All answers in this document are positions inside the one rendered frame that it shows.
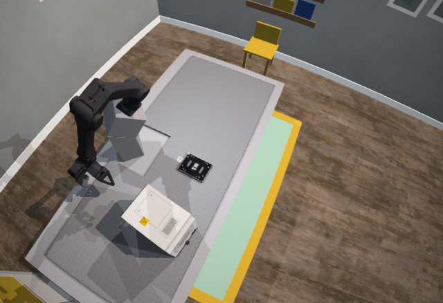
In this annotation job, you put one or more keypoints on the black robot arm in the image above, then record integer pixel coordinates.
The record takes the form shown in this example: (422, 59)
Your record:
(88, 117)

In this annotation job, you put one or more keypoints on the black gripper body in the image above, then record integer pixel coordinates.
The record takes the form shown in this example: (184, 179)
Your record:
(103, 170)

